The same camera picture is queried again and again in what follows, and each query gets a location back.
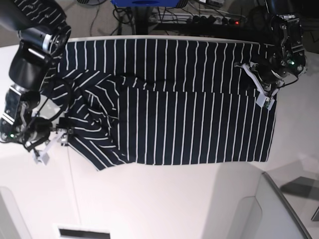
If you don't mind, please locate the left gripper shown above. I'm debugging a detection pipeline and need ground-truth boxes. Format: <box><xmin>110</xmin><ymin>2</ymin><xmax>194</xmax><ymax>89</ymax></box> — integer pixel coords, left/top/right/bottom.
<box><xmin>234</xmin><ymin>61</ymin><xmax>286</xmax><ymax>110</ymax></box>

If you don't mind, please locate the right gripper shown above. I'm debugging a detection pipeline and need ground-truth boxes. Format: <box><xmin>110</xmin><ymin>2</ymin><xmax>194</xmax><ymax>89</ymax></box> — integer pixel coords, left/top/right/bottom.
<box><xmin>24</xmin><ymin>117</ymin><xmax>74</xmax><ymax>165</ymax></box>

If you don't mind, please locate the navy white striped t-shirt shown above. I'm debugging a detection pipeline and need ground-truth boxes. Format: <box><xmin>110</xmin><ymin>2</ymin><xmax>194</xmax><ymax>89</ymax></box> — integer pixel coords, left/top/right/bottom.
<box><xmin>43</xmin><ymin>39</ymin><xmax>276</xmax><ymax>171</ymax></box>

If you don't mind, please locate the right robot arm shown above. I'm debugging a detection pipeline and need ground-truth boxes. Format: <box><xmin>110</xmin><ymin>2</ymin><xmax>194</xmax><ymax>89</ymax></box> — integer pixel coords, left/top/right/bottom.
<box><xmin>0</xmin><ymin>0</ymin><xmax>71</xmax><ymax>164</ymax></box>

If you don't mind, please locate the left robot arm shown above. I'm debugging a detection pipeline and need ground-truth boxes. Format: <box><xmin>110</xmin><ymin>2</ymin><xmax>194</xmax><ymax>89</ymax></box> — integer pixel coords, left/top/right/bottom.
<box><xmin>234</xmin><ymin>0</ymin><xmax>306</xmax><ymax>110</ymax></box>

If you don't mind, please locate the red lit power strip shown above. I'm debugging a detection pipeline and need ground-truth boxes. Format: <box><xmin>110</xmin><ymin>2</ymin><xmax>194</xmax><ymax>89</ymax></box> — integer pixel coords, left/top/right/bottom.
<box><xmin>149</xmin><ymin>12</ymin><xmax>247</xmax><ymax>26</ymax></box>

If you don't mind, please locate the white slotted box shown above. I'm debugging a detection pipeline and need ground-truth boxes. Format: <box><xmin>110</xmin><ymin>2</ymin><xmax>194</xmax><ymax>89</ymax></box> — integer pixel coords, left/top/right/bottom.
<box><xmin>58</xmin><ymin>227</ymin><xmax>111</xmax><ymax>239</ymax></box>

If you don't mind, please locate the grey partition panel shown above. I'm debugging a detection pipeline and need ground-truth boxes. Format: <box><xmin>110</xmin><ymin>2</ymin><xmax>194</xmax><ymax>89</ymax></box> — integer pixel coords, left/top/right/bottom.
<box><xmin>201</xmin><ymin>172</ymin><xmax>311</xmax><ymax>239</ymax></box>

